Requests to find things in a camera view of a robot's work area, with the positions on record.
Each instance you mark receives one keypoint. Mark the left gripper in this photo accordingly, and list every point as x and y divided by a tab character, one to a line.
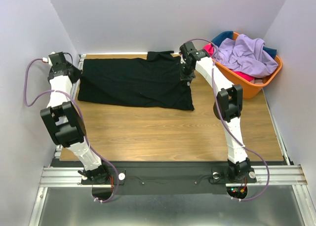
78	72

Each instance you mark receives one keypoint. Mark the pink t shirt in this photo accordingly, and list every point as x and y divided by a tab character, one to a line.
209	48

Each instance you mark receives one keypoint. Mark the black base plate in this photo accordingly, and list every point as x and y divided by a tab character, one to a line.
159	178

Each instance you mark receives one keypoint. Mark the black t shirt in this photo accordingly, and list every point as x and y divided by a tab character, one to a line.
150	82

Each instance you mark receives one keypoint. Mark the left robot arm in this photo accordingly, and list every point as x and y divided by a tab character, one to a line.
63	122

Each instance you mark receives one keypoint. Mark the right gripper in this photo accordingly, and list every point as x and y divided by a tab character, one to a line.
187	77

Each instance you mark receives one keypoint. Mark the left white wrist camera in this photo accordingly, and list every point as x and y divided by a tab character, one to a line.
47	60

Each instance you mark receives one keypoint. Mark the right side aluminium rail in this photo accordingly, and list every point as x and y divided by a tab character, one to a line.
278	134

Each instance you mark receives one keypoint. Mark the dark blue t shirt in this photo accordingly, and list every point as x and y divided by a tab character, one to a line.
221	37

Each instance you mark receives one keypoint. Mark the lavender t shirt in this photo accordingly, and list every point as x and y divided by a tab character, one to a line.
246	55

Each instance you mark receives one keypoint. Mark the aluminium frame rail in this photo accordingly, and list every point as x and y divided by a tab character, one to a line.
261	175

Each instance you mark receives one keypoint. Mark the orange laundry basket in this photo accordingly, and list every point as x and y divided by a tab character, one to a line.
250	87

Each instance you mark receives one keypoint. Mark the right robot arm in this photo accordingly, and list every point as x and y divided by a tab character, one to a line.
228	104

